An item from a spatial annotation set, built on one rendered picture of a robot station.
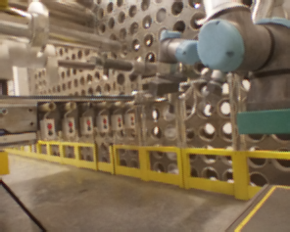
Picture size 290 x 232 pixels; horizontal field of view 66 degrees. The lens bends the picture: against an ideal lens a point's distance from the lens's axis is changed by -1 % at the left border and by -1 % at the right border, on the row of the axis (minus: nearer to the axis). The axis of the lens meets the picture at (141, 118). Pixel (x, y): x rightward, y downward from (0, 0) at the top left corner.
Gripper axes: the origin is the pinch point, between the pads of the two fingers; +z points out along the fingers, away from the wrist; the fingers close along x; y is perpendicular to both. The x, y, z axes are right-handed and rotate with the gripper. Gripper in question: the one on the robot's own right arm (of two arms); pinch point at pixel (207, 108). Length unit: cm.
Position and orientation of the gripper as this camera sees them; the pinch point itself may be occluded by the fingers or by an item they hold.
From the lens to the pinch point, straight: 128.7
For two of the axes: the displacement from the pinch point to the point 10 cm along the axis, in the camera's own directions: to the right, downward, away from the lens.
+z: -3.2, 9.4, 1.5
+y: 7.4, 3.4, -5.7
